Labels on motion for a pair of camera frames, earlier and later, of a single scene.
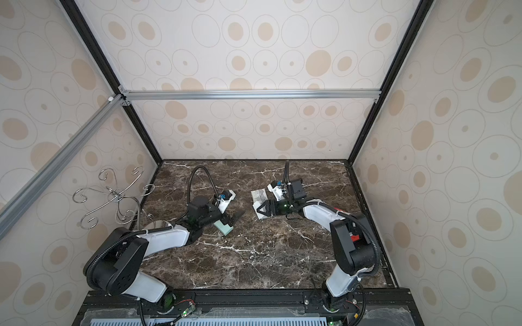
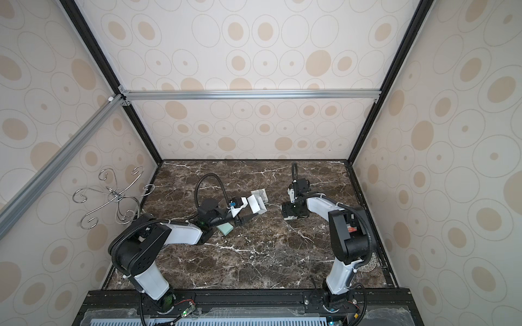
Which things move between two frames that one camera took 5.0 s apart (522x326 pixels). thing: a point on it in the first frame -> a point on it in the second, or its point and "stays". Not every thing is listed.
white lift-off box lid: x=260 y=216 -> x=253 y=204
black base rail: x=251 y=308 stays
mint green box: x=225 y=229 stays
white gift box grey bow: x=259 y=195 stays
